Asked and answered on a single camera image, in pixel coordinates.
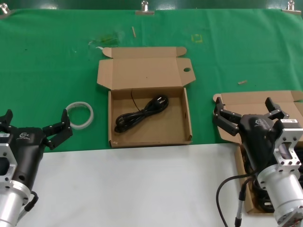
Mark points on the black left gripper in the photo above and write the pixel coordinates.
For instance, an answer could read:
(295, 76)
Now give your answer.
(26, 151)

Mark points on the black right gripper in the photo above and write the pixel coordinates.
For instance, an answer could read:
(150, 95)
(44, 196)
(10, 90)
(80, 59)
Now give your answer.
(258, 142)

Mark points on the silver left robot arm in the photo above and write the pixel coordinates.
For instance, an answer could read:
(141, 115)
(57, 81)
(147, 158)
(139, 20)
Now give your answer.
(9, 203)

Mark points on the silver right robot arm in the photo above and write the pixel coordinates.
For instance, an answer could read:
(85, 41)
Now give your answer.
(284, 194)

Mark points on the cardboard box with round hole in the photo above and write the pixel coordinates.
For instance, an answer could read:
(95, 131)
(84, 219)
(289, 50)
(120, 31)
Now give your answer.
(146, 71)

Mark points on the short wooden piece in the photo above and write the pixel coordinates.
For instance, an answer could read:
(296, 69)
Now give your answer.
(242, 82)

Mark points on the clear tape roll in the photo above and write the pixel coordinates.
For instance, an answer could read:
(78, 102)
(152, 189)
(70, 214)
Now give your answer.
(81, 127)

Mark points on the green table cloth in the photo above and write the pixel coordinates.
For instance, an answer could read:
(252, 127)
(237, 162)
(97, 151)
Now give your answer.
(47, 71)

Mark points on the metal binder clip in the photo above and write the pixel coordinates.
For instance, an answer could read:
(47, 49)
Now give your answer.
(291, 10)
(5, 11)
(145, 11)

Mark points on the clear plastic wrapper scrap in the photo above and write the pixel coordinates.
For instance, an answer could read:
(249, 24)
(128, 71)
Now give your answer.
(109, 39)

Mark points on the thin wooden stick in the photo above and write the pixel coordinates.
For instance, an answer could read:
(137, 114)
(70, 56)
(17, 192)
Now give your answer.
(134, 32)

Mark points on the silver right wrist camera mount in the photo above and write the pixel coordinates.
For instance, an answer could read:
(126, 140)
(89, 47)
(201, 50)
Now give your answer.
(290, 137)

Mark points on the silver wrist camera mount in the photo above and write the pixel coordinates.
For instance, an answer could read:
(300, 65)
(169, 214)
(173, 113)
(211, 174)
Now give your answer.
(290, 137)
(7, 175)

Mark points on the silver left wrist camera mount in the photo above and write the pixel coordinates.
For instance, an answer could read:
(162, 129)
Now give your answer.
(7, 175)

